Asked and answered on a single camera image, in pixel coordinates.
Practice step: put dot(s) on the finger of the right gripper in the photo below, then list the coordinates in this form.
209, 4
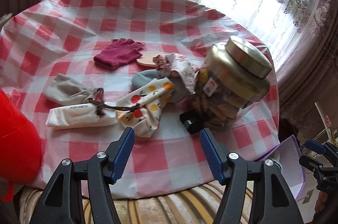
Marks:
310, 164
328, 150

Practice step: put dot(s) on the light blue towel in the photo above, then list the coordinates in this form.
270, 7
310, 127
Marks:
151, 81

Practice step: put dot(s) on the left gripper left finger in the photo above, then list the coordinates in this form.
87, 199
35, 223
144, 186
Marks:
62, 199

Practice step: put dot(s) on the magenta knit glove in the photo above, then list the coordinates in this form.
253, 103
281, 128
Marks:
118, 53

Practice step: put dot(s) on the white shelf rack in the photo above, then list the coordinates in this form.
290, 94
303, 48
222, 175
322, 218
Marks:
327, 124

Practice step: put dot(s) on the person's right hand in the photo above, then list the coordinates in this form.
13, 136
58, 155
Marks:
322, 202

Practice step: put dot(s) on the purple cardboard box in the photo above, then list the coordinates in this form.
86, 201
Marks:
287, 155

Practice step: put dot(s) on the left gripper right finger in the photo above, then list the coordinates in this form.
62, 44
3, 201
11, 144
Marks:
272, 200

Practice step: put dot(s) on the black binder clip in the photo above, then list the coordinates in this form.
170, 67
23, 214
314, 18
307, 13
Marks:
193, 121

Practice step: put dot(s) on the pink curtain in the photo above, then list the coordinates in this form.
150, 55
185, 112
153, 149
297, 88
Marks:
309, 75

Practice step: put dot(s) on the white floral cloth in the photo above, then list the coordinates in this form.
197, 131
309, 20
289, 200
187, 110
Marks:
177, 65

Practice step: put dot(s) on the beige round sponge pad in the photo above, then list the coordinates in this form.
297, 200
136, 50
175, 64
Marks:
147, 59

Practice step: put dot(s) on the white tissue pack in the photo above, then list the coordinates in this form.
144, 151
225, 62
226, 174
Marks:
79, 116

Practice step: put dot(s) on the cherry print cloth pouch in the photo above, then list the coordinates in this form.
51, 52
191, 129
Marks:
145, 120

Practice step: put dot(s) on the glass jar with gold lid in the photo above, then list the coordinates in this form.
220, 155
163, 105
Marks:
232, 78

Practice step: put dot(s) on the red checkered tablecloth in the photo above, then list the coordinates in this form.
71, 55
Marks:
63, 36

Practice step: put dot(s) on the red plastic thermos jug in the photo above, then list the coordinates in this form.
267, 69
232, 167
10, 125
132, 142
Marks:
21, 154

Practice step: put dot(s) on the striped sofa cushion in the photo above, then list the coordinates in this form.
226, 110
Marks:
195, 205

